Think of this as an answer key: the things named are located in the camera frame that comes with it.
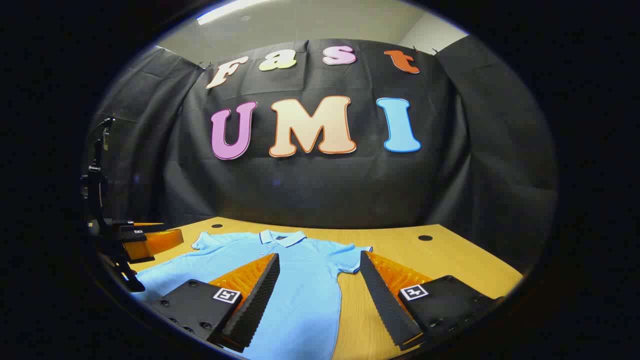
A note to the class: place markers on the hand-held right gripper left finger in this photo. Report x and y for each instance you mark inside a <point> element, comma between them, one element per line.
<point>260,300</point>

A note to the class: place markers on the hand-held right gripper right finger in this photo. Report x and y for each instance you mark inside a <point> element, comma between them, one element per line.
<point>382,300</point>

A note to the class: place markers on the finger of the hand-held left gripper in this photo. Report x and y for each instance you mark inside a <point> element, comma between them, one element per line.
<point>160,242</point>
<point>140,227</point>

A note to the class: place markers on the black backdrop cloth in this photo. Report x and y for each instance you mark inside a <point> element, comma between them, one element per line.
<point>320,190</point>

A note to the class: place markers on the light blue T-shirt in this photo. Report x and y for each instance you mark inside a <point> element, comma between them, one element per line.
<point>310,280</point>

